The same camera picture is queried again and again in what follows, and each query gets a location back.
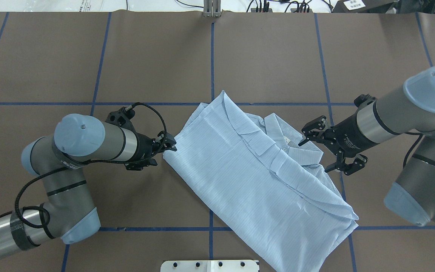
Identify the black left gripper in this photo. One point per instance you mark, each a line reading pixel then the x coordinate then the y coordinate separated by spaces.
pixel 144 147

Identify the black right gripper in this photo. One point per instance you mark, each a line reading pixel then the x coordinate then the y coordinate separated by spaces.
pixel 347 135

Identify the light blue button-up shirt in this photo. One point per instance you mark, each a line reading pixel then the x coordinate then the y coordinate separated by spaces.
pixel 274 194

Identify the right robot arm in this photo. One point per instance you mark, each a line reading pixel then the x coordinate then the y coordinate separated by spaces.
pixel 409 109

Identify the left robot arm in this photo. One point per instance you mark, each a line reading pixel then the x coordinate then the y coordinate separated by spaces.
pixel 58 160

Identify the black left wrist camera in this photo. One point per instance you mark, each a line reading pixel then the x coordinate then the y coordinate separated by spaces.
pixel 122 118

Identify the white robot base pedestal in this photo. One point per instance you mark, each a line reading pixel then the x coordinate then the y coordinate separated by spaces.
pixel 210 266

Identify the aluminium frame post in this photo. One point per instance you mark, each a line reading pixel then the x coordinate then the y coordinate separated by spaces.
pixel 212 8

